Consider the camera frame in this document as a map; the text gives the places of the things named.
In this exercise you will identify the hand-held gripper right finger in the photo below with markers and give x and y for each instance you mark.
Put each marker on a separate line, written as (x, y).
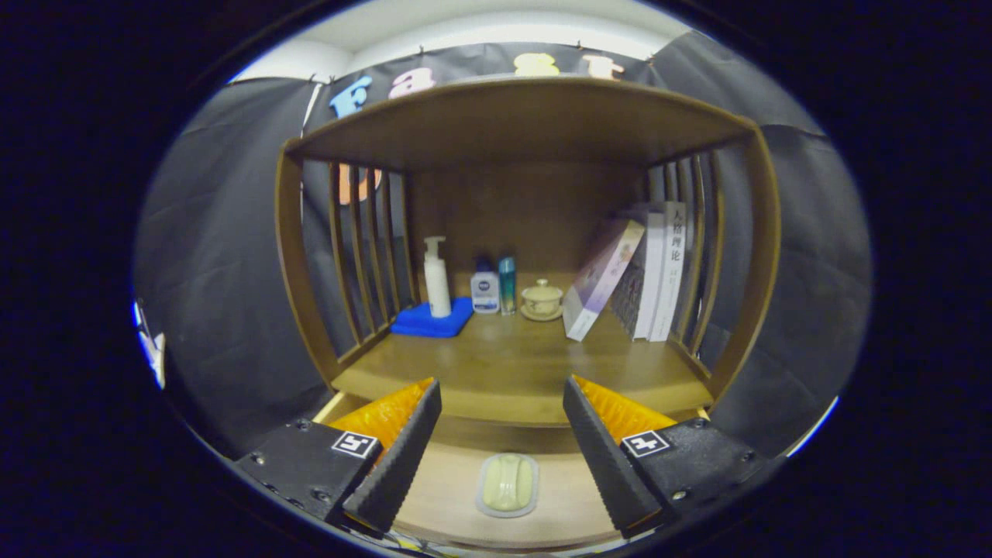
(608, 465)

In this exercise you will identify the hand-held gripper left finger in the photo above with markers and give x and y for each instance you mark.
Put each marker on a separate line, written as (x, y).
(399, 461)

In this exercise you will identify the wooden drawer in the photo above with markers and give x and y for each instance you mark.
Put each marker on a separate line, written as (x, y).
(449, 484)

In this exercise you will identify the pale green soap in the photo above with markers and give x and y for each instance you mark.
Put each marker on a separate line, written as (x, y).
(508, 484)

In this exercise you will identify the wooden countertop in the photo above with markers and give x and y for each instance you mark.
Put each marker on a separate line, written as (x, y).
(527, 372)

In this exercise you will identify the wooden cabinet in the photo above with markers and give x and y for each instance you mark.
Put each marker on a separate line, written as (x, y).
(527, 124)

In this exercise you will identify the blue folded cloth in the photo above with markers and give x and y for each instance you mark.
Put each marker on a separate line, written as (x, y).
(426, 322)

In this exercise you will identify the grey patterned book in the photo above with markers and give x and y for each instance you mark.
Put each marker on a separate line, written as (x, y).
(629, 298)

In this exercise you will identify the beige lidded ceramic cup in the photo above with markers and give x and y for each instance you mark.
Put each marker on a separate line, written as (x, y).
(542, 301)

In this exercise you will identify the white pump bottle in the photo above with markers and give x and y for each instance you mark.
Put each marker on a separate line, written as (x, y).
(439, 287)

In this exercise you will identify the purple white book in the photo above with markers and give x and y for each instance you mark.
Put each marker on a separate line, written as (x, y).
(601, 279)

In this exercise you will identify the white lotion bottle blue cap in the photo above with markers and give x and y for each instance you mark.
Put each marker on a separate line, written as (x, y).
(485, 291)

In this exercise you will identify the thin white book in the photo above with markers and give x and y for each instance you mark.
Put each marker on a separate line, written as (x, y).
(652, 271)

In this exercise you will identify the white book black lettering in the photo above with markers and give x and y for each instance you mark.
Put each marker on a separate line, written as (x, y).
(671, 271)

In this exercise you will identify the teal slim bottle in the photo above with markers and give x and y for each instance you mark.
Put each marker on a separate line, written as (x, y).
(507, 287)

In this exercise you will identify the black backdrop cloth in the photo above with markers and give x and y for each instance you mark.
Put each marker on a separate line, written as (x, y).
(225, 232)

